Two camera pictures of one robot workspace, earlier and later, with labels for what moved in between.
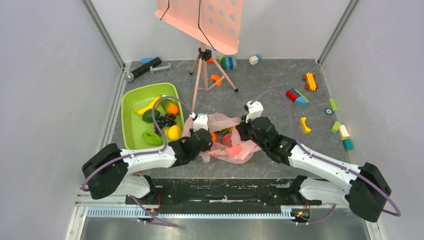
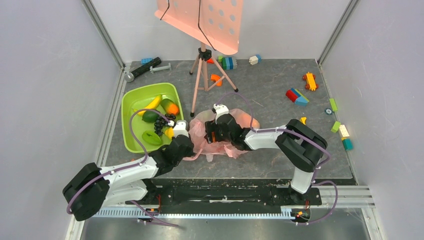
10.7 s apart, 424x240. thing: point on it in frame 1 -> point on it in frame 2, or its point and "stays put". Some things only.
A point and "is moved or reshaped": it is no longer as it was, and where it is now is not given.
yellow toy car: [311, 84] stays put
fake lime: [147, 116] stays put
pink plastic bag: [227, 148] is moved or reshaped
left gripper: [206, 148] -> [190, 151]
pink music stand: [216, 24] stays put
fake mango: [171, 107] stays put
